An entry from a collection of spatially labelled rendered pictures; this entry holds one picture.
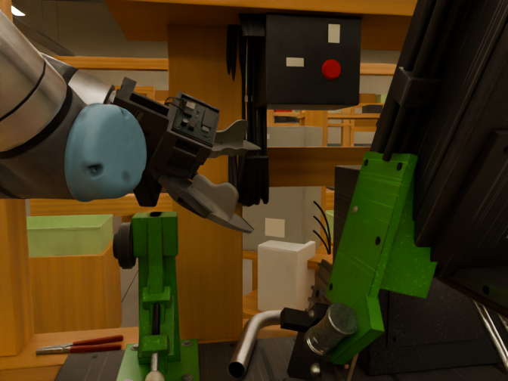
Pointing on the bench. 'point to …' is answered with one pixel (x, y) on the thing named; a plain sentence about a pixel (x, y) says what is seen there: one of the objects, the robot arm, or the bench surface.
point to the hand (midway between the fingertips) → (254, 190)
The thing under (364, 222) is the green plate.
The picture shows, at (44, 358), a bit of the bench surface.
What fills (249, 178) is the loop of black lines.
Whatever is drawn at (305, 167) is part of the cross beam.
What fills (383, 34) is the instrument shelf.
